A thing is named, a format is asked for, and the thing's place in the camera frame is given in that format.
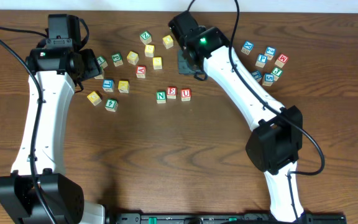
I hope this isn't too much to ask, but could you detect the red U block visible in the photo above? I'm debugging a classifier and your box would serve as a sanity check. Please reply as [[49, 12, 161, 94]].
[[180, 88, 191, 101]]

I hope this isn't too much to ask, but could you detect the red E block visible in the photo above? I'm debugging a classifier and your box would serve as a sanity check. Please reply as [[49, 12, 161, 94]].
[[167, 86, 177, 99]]

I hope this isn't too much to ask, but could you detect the green N block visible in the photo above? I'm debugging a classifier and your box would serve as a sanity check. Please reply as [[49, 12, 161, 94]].
[[156, 91, 167, 104]]

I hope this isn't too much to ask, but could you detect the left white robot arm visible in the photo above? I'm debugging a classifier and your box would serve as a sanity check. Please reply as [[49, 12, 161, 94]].
[[0, 14, 108, 223]]

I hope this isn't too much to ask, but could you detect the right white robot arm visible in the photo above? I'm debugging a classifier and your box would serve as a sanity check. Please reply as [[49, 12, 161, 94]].
[[168, 11, 304, 223]]

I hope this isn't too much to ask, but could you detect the green 7 block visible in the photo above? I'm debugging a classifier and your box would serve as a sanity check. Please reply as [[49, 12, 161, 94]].
[[97, 56, 108, 69]]

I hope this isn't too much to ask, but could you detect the green V block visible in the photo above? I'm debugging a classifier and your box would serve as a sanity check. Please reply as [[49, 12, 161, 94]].
[[94, 70, 104, 80]]

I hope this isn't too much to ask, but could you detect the blue L block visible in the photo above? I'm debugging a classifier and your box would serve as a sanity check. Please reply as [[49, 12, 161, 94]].
[[103, 80, 114, 92]]

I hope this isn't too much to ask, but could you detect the yellow C block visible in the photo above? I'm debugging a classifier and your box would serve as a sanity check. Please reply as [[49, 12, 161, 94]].
[[87, 91, 102, 106]]

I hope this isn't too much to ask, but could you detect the yellow block top centre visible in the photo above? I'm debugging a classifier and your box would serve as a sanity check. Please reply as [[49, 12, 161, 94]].
[[162, 35, 174, 49]]

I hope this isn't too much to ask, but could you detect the yellow block beside L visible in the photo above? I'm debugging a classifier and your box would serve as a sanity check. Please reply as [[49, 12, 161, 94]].
[[118, 80, 130, 93]]

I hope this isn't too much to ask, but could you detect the yellow S block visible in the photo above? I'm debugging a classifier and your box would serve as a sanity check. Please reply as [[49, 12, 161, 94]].
[[144, 44, 155, 58]]

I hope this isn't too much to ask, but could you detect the green 4 block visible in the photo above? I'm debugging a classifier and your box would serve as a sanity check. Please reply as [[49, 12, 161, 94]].
[[105, 99, 118, 112]]

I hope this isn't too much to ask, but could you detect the yellow O block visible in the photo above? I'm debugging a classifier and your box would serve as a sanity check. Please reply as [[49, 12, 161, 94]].
[[127, 51, 139, 65]]

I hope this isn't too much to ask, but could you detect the green Z block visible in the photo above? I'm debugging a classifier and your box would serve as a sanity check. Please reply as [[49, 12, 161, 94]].
[[140, 30, 152, 45]]

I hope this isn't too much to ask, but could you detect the blue X block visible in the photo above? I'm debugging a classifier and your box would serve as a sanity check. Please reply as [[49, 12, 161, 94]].
[[241, 40, 254, 55]]

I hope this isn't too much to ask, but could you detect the blue T block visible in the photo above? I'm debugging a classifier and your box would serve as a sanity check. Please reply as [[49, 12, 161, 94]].
[[251, 71, 262, 82]]

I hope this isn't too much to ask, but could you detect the blue P block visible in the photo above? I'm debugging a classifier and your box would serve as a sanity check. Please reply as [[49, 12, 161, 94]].
[[255, 54, 268, 68]]

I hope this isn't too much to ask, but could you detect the blue 5 block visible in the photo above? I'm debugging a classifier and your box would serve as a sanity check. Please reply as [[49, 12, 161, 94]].
[[262, 73, 275, 86]]

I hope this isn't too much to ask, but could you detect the blue 2 block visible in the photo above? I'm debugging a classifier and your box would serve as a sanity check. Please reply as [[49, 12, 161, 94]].
[[264, 46, 276, 60]]

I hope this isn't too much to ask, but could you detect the green J block right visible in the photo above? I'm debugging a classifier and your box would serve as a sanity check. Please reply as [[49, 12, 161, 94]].
[[271, 67, 283, 82]]

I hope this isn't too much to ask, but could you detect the red M block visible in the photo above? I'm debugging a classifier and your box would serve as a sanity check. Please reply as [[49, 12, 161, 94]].
[[275, 54, 289, 68]]

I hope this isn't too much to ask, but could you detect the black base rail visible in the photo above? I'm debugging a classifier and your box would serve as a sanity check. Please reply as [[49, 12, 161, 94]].
[[105, 213, 347, 224]]

